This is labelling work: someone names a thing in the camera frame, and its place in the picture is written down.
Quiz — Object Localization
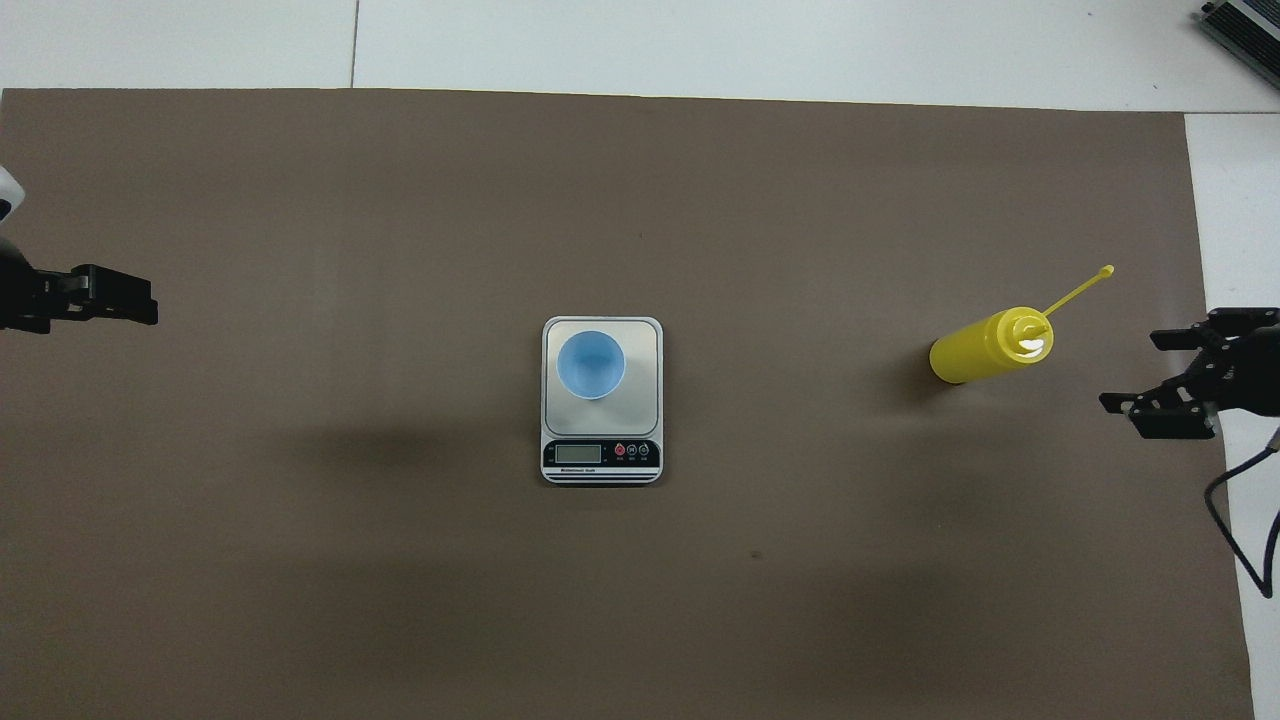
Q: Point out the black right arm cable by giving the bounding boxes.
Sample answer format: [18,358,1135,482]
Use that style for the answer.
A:
[1205,425,1280,601]

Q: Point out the light blue plastic cup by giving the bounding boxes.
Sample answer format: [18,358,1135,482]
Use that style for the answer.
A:
[556,330,627,401]

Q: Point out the yellow squeeze seasoning bottle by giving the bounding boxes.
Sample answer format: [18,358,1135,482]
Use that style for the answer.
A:
[928,264,1116,386]

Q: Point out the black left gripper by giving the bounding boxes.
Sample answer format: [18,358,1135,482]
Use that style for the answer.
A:
[0,240,159,334]

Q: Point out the silver digital kitchen scale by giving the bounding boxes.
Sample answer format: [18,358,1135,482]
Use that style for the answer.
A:
[541,316,665,486]

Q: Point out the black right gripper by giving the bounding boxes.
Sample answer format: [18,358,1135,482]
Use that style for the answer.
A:
[1098,308,1280,441]

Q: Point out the black ribbed metal device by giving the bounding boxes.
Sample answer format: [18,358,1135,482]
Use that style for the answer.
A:
[1200,0,1280,63]

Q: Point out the brown table mat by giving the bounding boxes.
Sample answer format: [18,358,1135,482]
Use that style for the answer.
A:
[0,88,1256,720]

